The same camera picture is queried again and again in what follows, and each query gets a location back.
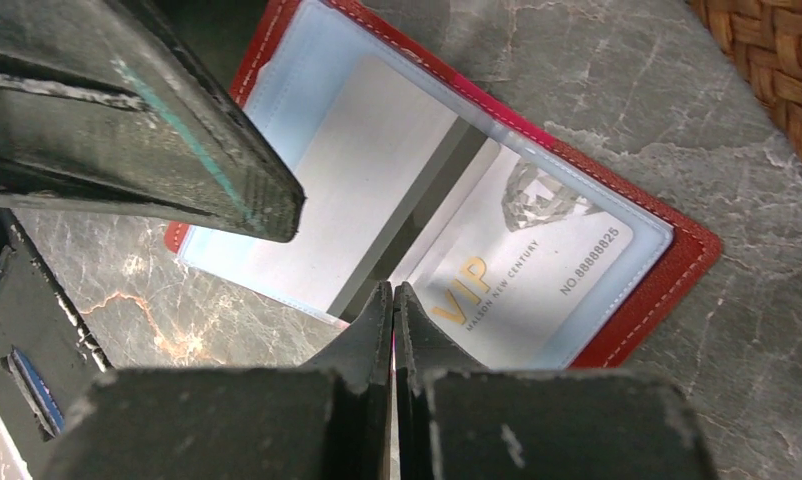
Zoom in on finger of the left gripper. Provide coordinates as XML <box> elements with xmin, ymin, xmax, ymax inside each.
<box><xmin>0</xmin><ymin>1</ymin><xmax>305</xmax><ymax>242</ymax></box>

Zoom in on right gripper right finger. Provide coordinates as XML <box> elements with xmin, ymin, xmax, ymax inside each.
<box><xmin>394</xmin><ymin>284</ymin><xmax>718</xmax><ymax>479</ymax></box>

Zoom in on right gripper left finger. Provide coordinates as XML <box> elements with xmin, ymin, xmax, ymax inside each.
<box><xmin>43</xmin><ymin>282</ymin><xmax>393</xmax><ymax>479</ymax></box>

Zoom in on silver VIP card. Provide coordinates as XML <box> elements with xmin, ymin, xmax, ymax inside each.
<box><xmin>392</xmin><ymin>140</ymin><xmax>669</xmax><ymax>368</ymax></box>

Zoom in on red card holder wallet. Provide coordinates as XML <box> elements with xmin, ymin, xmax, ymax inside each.
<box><xmin>164</xmin><ymin>1</ymin><xmax>721</xmax><ymax>369</ymax></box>

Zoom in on grey magnetic stripe card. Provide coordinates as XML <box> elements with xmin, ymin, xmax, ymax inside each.
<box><xmin>241</xmin><ymin>56</ymin><xmax>486</xmax><ymax>319</ymax></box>

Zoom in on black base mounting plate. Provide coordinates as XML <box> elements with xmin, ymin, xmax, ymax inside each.
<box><xmin>0</xmin><ymin>209</ymin><xmax>111</xmax><ymax>479</ymax></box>

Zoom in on woven brown basket organizer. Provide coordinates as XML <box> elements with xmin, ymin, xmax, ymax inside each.
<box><xmin>688</xmin><ymin>0</ymin><xmax>802</xmax><ymax>162</ymax></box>

